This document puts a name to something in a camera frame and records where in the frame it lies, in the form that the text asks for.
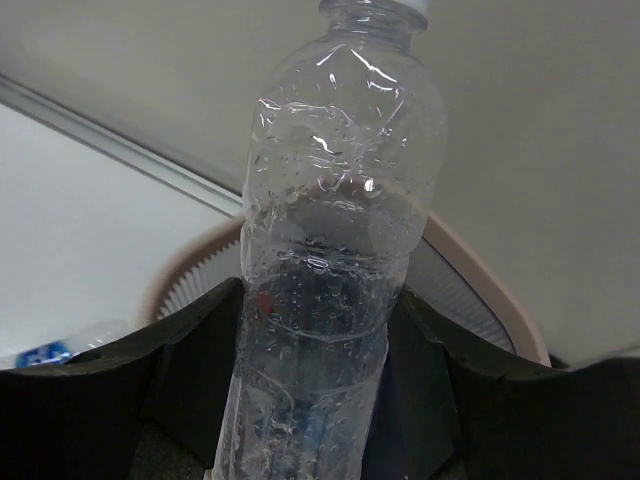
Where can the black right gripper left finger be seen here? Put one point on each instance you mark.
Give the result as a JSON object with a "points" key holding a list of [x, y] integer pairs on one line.
{"points": [[147, 406]]}

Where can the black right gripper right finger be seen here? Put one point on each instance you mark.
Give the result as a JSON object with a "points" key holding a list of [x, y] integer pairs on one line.
{"points": [[454, 406]]}

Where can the clear crushed unlabelled bottle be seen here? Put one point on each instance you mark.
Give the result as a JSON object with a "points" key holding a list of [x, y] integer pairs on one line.
{"points": [[348, 137]]}

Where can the grey mesh waste bin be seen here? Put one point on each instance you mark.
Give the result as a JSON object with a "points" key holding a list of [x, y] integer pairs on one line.
{"points": [[312, 286]]}

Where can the clear bottle blue Aqua label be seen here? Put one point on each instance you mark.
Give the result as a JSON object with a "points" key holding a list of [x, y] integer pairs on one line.
{"points": [[63, 350]]}

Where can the aluminium frame rail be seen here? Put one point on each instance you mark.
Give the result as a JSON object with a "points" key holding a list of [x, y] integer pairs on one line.
{"points": [[118, 148]]}

